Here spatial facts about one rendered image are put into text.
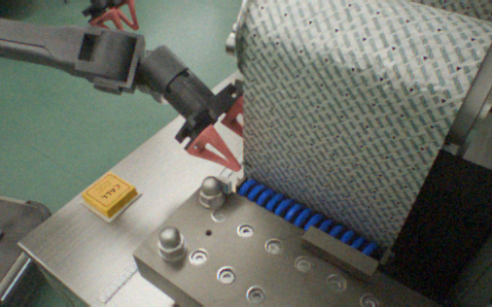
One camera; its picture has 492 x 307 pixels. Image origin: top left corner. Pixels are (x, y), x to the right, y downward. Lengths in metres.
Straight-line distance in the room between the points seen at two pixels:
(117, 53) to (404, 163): 0.39
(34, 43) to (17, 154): 1.80
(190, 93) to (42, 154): 1.83
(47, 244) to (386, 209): 0.55
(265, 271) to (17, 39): 0.46
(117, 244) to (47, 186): 1.47
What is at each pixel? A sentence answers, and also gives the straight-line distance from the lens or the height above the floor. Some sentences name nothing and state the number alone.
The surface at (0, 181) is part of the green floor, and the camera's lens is 2.31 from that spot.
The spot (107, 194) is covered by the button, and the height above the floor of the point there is 0.92.
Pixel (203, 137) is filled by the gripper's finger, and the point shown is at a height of 1.12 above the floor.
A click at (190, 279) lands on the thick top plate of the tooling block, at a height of 1.03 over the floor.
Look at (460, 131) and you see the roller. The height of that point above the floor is 1.24.
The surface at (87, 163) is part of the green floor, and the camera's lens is 2.20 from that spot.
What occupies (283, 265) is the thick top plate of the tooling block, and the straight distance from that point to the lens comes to 0.52.
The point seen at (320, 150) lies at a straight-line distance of 0.49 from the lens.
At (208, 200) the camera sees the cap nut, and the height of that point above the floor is 1.05.
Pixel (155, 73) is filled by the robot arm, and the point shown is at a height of 1.17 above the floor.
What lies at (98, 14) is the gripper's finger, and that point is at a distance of 0.92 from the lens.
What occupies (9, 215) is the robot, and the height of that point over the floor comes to 0.24.
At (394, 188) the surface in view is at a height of 1.14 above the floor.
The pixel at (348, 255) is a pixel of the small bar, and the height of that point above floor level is 1.05.
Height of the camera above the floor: 1.48
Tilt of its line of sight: 45 degrees down
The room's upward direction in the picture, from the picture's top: straight up
